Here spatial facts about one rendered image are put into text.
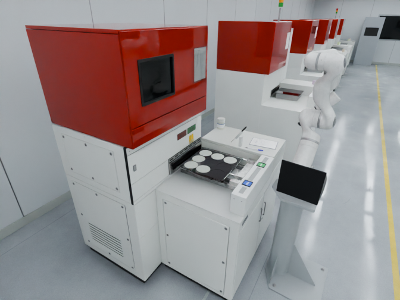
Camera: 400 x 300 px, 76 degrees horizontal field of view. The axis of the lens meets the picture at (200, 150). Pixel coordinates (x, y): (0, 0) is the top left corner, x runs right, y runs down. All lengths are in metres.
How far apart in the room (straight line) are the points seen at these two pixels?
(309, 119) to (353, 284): 1.40
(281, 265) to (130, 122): 1.61
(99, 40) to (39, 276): 1.94
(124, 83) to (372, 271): 2.42
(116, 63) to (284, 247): 1.70
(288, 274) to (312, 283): 0.19
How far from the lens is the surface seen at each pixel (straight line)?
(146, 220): 1.85
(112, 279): 2.39
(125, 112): 1.36
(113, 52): 1.32
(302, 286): 2.39
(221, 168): 1.86
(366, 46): 13.86
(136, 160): 1.55
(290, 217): 1.96
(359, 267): 2.74
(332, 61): 1.69
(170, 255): 2.15
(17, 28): 2.75
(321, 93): 1.77
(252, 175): 1.71
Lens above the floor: 1.87
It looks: 28 degrees down
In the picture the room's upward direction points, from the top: 1 degrees clockwise
